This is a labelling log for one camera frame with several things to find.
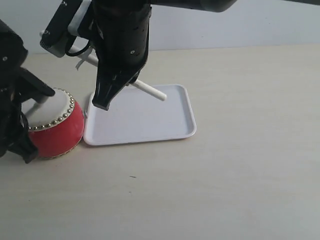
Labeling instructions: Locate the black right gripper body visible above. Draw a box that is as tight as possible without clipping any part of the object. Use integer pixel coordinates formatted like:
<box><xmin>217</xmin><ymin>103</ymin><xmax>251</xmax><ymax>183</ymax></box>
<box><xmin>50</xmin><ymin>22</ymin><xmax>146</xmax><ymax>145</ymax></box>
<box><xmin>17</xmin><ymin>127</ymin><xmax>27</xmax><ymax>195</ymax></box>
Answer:
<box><xmin>92</xmin><ymin>4</ymin><xmax>152</xmax><ymax>83</ymax></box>

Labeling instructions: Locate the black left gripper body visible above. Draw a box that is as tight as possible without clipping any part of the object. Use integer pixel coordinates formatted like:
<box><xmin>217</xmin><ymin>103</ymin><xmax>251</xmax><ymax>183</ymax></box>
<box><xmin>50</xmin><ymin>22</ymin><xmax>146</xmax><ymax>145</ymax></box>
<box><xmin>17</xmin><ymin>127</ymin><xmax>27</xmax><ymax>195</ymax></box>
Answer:
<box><xmin>0</xmin><ymin>67</ymin><xmax>22</xmax><ymax>155</ymax></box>

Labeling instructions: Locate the white drumstick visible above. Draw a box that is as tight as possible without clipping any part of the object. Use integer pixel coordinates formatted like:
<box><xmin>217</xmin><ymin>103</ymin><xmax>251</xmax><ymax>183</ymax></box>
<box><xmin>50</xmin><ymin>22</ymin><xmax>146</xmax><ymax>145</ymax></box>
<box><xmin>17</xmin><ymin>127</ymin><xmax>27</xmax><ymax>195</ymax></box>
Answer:
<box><xmin>76</xmin><ymin>54</ymin><xmax>167</xmax><ymax>101</ymax></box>
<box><xmin>22</xmin><ymin>88</ymin><xmax>58</xmax><ymax>118</ymax></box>

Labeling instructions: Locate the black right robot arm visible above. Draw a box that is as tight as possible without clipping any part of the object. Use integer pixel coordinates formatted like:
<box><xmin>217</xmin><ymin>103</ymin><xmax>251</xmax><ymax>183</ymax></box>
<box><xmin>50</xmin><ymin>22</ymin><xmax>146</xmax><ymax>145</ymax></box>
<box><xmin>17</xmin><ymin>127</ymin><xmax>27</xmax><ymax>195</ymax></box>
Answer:
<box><xmin>91</xmin><ymin>0</ymin><xmax>234</xmax><ymax>111</ymax></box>

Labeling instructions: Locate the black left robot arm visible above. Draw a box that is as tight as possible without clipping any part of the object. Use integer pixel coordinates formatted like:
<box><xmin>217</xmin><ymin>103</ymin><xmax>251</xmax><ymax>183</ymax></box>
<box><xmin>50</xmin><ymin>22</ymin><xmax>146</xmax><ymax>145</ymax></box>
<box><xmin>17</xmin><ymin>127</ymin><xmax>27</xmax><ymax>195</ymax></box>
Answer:
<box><xmin>0</xmin><ymin>21</ymin><xmax>55</xmax><ymax>164</ymax></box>

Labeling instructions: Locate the small red drum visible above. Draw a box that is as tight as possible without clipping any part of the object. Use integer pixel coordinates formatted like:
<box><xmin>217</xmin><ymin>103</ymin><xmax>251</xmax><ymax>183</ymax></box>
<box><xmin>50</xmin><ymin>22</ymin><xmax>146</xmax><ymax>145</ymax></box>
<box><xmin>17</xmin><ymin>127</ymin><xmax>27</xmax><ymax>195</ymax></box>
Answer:
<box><xmin>22</xmin><ymin>88</ymin><xmax>85</xmax><ymax>159</ymax></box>

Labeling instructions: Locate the white plastic tray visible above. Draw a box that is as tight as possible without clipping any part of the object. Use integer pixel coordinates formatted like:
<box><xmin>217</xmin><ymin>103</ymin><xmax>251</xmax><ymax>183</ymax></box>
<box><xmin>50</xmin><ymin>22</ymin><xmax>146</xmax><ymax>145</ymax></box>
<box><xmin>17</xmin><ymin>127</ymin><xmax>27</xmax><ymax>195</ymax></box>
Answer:
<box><xmin>83</xmin><ymin>84</ymin><xmax>197</xmax><ymax>146</ymax></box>

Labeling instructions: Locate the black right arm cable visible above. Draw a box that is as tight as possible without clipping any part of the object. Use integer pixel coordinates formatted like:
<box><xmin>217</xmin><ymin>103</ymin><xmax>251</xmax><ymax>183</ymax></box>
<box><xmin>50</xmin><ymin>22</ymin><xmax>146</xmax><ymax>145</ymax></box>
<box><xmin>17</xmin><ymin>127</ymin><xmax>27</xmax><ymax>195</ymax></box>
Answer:
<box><xmin>64</xmin><ymin>34</ymin><xmax>97</xmax><ymax>57</ymax></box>

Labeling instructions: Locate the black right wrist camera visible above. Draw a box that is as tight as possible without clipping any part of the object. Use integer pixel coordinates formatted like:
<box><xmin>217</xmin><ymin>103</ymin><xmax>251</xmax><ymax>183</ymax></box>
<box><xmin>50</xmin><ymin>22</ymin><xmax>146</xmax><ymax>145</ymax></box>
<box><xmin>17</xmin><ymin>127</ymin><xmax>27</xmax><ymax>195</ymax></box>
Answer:
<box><xmin>40</xmin><ymin>0</ymin><xmax>93</xmax><ymax>58</ymax></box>

